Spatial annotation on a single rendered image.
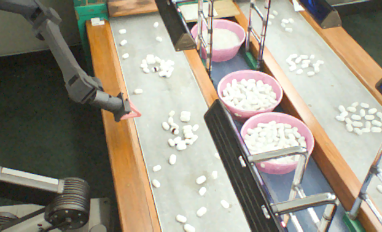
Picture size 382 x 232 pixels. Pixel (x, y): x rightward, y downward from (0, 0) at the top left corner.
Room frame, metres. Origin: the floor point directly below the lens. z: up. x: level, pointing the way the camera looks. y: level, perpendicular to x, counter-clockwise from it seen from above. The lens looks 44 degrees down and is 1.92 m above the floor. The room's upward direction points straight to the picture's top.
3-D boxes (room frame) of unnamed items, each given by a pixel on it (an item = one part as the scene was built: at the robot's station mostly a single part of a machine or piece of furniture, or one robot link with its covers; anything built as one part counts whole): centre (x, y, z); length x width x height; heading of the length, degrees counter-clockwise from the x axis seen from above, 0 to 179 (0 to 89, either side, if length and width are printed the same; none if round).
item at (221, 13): (2.02, -0.08, 0.77); 0.33 x 0.15 x 0.01; 105
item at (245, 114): (1.38, -0.25, 0.72); 0.27 x 0.27 x 0.10
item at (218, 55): (1.81, -0.13, 0.72); 0.27 x 0.27 x 0.10
